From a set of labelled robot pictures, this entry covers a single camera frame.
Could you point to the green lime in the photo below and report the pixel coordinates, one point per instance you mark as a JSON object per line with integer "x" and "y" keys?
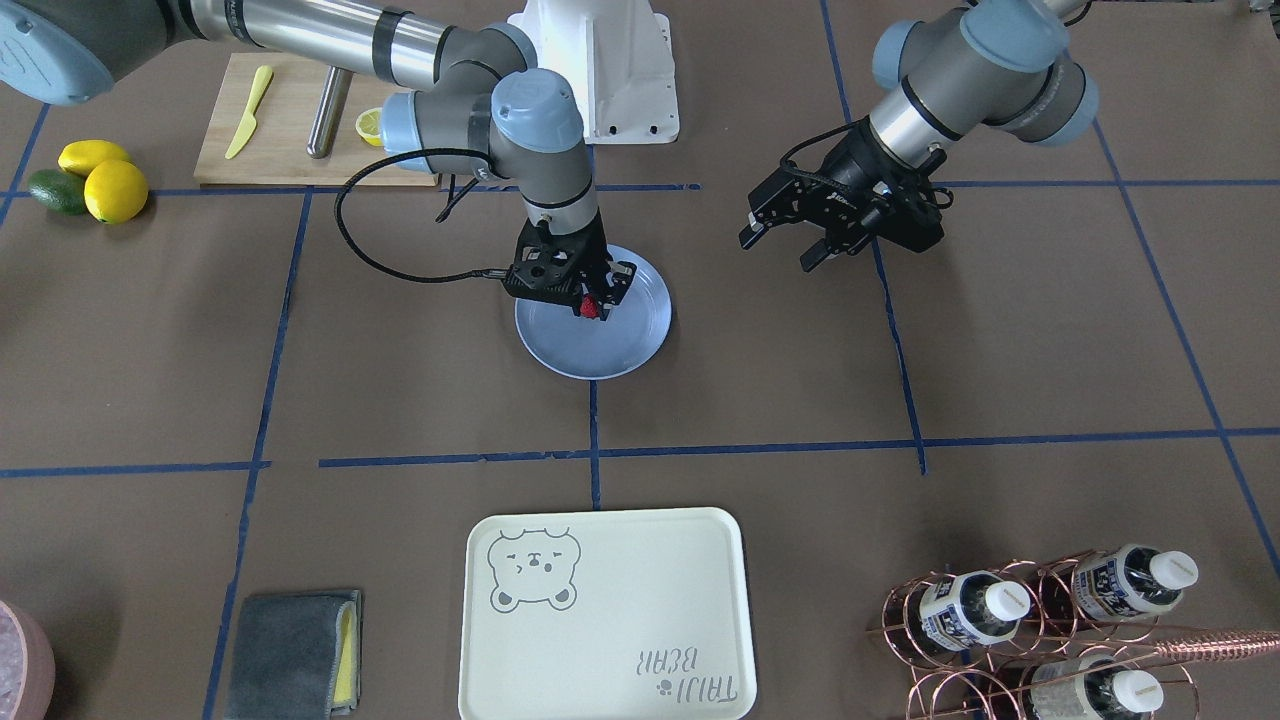
{"x": 58, "y": 190}

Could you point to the yellow lemon front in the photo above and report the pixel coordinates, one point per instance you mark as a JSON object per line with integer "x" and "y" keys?
{"x": 116, "y": 191}

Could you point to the yellow lemon rear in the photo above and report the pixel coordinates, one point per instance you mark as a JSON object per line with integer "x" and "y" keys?
{"x": 81, "y": 157}

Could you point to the dark bottle white cap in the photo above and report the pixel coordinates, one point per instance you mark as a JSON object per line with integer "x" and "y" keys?
{"x": 973, "y": 609}

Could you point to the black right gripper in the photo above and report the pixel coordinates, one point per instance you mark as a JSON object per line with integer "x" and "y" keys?
{"x": 591, "y": 257}

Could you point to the grey folded cloth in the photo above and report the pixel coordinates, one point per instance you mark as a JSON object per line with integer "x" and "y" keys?
{"x": 297, "y": 656}

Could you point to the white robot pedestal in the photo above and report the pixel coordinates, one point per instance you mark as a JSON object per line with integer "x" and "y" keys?
{"x": 618, "y": 58}

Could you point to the cream bear tray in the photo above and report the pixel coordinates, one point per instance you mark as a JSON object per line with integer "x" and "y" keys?
{"x": 630, "y": 614}

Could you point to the yellow plastic knife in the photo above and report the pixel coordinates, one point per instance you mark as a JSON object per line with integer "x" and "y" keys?
{"x": 248, "y": 122}

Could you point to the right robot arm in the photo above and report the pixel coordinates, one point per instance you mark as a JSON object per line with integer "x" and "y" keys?
{"x": 470, "y": 102}

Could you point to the copper wire bottle rack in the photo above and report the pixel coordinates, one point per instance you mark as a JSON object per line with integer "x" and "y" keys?
{"x": 968, "y": 684}

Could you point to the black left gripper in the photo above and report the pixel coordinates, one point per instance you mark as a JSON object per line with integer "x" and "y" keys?
{"x": 853, "y": 166}

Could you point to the red strawberry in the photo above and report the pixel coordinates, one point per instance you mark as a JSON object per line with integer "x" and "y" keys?
{"x": 589, "y": 308}

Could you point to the lemon half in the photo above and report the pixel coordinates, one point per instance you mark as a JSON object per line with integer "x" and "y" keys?
{"x": 368, "y": 127}

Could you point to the wooden cutting board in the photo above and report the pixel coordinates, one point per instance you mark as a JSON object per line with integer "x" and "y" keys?
{"x": 277, "y": 152}

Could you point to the copper bar spoon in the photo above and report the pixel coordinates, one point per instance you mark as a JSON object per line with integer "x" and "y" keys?
{"x": 1158, "y": 647}

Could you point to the pink bowl of ice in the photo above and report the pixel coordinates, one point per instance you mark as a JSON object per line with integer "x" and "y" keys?
{"x": 28, "y": 671}

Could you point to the blue plate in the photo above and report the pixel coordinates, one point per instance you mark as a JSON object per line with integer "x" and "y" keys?
{"x": 592, "y": 349}

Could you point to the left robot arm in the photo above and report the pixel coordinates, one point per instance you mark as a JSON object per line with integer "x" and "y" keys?
{"x": 1001, "y": 64}

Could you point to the yellow lemon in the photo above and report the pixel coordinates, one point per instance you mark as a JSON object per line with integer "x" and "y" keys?
{"x": 116, "y": 191}
{"x": 81, "y": 157}

